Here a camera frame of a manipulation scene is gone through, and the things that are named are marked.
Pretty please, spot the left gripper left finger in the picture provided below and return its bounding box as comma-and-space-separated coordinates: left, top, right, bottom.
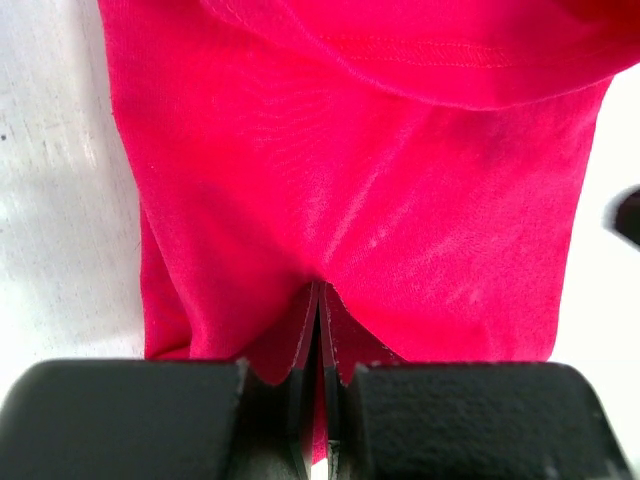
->
1, 284, 318, 479

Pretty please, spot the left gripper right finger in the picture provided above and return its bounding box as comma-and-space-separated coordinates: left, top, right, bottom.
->
318, 284, 634, 479

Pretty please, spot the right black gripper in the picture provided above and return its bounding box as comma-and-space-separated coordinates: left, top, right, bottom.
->
612, 185, 640, 248

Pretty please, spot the magenta t shirt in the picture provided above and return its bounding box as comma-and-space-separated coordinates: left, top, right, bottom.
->
94, 0, 640, 466

